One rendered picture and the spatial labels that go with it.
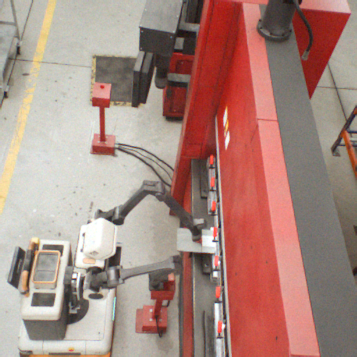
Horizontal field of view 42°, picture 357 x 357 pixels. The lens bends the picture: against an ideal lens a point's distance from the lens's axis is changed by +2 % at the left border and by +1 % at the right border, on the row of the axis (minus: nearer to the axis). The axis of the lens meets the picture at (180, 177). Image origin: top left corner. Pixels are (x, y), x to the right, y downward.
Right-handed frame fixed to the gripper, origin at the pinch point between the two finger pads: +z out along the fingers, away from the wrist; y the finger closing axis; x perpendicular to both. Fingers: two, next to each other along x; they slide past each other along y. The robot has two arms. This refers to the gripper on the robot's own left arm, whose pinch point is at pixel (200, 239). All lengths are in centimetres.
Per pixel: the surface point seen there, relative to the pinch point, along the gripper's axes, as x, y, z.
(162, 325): 56, -27, 72
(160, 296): 35.4, -30.1, 15.5
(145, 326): 69, -29, 66
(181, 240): 12.0, -1.7, -4.9
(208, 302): 0.2, -39.2, 15.6
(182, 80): 5, 141, -25
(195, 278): 7.8, -22.9, 11.6
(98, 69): 137, 289, 40
